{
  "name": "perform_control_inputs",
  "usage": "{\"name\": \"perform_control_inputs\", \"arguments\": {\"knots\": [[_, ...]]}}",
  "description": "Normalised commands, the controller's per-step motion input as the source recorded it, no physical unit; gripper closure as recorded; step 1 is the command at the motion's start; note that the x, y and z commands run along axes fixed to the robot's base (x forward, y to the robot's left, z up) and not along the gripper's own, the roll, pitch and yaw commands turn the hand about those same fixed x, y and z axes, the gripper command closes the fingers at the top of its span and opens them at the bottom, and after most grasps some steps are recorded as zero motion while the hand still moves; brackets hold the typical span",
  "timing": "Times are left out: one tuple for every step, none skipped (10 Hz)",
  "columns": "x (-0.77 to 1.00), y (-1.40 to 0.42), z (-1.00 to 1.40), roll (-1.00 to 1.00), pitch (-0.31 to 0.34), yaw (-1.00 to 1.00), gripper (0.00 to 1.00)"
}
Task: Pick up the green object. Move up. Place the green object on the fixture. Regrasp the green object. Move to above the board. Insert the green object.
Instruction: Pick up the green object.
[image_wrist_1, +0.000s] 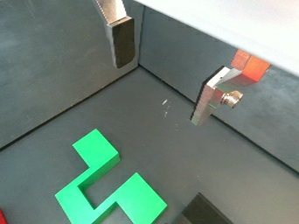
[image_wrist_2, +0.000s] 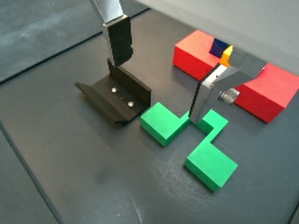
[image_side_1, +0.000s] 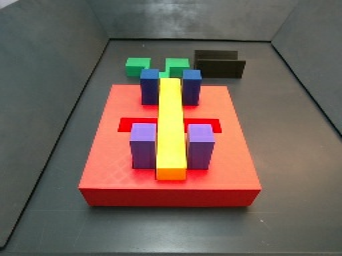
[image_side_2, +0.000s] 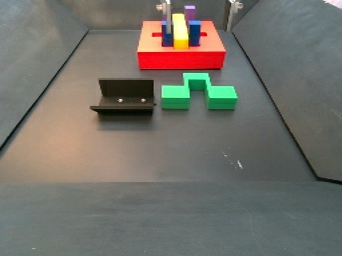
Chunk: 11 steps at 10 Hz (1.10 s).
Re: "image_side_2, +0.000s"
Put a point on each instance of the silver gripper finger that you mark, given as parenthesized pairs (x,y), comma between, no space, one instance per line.
(235,6)
(164,8)

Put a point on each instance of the green stepped block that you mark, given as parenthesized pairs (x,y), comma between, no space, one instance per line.
(220,97)

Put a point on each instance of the red base board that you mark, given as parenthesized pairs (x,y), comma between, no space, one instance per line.
(154,57)

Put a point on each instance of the black angle fixture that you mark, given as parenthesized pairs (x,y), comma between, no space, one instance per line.
(125,95)

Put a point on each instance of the purple block right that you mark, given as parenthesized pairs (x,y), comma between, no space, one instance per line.
(189,10)

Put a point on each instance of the blue block right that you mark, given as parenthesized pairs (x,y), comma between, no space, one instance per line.
(193,32)

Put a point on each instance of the blue block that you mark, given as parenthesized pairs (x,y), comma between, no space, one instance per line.
(167,37)
(193,32)

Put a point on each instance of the blue block left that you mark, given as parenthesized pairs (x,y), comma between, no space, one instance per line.
(167,37)

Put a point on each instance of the yellow long bar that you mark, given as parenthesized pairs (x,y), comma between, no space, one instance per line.
(180,31)

